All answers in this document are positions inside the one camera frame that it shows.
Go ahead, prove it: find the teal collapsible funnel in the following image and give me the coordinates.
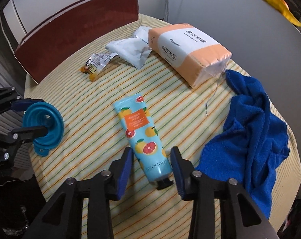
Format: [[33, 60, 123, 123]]
[[22, 102, 64, 157]]

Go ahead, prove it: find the blue terry towel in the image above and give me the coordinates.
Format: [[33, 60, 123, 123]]
[[196, 70, 290, 217]]

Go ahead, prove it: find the small snack wrapper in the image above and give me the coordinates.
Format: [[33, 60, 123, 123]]
[[80, 53, 118, 82]]

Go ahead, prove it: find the grapefruit print cream tube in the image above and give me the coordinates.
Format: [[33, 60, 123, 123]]
[[113, 94, 173, 190]]

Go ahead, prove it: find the white paper pouch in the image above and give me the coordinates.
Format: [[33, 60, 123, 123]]
[[105, 26, 151, 69]]

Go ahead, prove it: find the orange white tissue pack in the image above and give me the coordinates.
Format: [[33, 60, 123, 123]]
[[148, 23, 232, 88]]

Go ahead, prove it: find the dark red storage box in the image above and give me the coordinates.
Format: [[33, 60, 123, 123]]
[[15, 0, 139, 83]]

